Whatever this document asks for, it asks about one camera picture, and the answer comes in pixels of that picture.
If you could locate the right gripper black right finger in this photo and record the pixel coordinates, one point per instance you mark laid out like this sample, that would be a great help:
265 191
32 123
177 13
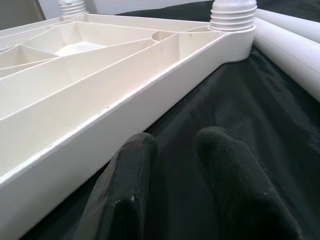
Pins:
237 187

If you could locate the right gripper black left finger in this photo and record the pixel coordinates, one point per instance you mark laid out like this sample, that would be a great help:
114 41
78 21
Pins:
125 187

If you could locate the white plastic table top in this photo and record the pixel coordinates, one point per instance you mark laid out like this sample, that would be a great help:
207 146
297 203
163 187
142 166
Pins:
75 75

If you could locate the black cloth table cover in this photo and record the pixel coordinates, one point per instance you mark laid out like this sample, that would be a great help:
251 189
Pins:
225 100

